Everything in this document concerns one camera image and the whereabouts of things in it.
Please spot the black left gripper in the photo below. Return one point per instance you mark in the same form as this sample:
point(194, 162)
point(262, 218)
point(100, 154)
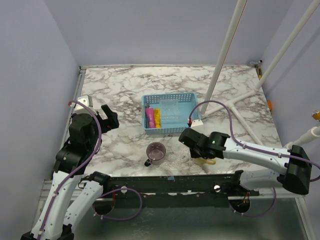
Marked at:
point(107, 120)

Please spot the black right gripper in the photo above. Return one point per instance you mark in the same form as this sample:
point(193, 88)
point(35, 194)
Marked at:
point(186, 137)

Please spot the yellow ceramic mug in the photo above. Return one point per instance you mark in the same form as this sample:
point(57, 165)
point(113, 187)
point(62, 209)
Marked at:
point(202, 161)

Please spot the clear textured glass tray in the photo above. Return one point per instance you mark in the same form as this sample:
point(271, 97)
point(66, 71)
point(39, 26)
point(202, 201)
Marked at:
point(177, 160)

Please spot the purple grey mug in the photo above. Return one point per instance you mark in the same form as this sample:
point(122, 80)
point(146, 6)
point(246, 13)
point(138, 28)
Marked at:
point(155, 152)

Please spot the light blue plastic basket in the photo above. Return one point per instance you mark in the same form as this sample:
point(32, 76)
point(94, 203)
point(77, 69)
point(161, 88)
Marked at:
point(187, 101)

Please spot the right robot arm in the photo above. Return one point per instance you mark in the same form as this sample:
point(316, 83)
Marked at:
point(287, 168)

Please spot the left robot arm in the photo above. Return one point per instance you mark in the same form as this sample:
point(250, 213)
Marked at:
point(60, 215)

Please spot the pink toothpaste tube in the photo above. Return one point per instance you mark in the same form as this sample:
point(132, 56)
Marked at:
point(151, 118)

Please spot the yellow toothpaste tube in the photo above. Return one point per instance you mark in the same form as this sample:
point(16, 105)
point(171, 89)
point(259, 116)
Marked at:
point(157, 118)

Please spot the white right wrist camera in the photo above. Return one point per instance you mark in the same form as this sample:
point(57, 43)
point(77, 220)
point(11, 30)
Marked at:
point(196, 125)

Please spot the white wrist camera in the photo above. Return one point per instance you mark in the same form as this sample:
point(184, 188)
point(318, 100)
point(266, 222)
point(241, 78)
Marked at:
point(196, 125)
point(87, 101)

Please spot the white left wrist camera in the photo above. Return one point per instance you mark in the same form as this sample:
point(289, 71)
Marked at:
point(87, 101)

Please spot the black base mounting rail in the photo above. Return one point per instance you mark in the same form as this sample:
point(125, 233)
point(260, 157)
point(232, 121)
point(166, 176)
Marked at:
point(178, 191)

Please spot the aluminium table edge rail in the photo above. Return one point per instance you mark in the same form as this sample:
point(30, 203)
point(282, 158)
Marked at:
point(77, 93)

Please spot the white pvc pipe frame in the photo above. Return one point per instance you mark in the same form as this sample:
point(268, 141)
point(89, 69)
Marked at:
point(233, 26)

